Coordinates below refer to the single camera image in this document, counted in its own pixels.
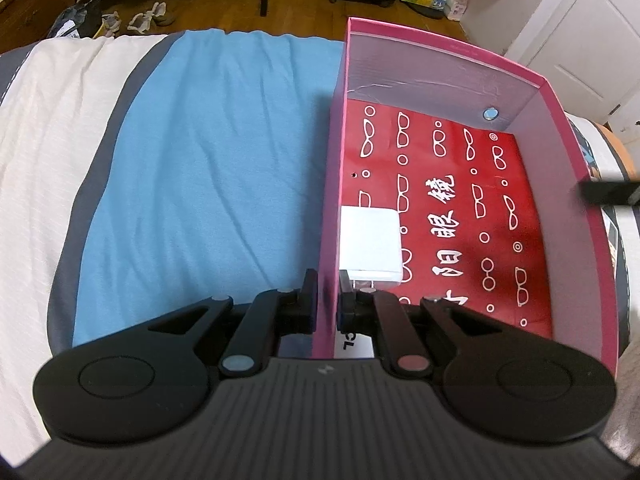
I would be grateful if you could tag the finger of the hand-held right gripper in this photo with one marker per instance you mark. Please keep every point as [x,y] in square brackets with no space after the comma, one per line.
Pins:
[610,192]

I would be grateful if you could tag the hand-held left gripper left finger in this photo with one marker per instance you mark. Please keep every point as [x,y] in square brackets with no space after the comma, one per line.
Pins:
[313,305]

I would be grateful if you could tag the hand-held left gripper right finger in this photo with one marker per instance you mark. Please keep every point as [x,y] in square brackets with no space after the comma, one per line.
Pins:
[340,310]

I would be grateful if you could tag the pink cardboard box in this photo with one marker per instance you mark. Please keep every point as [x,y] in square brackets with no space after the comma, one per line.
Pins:
[332,200]

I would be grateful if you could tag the white printed label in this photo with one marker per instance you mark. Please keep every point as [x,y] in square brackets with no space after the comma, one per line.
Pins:
[352,346]

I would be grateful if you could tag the tan cushion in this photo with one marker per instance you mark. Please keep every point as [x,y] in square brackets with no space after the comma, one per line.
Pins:
[620,150]

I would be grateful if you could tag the white charger plug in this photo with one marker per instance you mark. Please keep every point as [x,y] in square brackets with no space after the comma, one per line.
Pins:
[370,245]

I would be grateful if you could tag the red bag with glasses print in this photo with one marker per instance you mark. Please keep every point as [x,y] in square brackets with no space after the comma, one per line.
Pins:
[450,260]

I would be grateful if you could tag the round metal box button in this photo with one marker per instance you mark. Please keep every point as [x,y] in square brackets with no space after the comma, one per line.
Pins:
[490,113]

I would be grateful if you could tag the white door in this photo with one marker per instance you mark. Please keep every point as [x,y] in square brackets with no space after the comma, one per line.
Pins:
[575,25]

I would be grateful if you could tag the blue grey white bed sheet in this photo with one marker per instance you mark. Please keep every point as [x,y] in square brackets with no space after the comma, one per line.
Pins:
[200,160]

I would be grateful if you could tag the pale slipper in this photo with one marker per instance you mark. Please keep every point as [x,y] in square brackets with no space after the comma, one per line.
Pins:
[111,24]

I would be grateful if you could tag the black bag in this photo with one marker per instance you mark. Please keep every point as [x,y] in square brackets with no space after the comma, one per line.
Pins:
[80,20]

